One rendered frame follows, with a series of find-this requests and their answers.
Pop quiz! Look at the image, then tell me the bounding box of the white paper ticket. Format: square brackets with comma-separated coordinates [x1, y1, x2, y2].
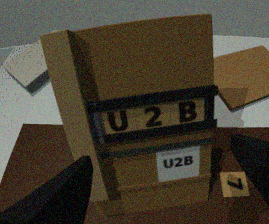
[157, 144, 201, 183]

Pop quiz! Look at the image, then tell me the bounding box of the tan letter tile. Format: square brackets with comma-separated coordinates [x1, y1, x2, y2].
[134, 101, 171, 131]
[219, 172, 250, 198]
[99, 107, 138, 135]
[170, 97, 205, 125]

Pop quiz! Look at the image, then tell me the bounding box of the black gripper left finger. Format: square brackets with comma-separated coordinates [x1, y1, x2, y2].
[0, 155, 94, 224]

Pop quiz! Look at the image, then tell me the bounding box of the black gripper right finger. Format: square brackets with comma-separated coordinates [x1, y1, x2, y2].
[230, 133, 269, 206]

